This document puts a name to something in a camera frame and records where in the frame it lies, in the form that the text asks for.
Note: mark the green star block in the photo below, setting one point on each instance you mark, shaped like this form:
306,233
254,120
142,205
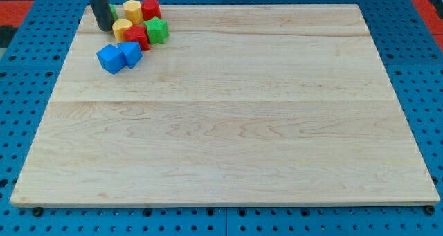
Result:
157,30

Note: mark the red star block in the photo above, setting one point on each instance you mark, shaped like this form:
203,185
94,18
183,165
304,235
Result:
138,34

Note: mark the yellow heart block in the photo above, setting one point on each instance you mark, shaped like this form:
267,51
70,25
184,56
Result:
119,27

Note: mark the wooden board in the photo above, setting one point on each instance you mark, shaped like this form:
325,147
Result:
243,106

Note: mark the blue triangle block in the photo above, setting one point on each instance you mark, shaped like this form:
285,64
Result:
132,52

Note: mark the blue cube block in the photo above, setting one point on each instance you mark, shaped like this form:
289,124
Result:
111,59

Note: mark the red cylinder block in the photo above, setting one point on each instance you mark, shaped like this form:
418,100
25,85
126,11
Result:
150,9

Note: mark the yellow hexagon block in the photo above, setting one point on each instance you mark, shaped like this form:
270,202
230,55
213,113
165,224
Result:
133,12

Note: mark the green block behind pusher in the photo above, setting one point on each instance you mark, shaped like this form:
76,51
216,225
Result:
113,12

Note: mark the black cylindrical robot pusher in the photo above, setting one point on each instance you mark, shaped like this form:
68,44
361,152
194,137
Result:
103,14

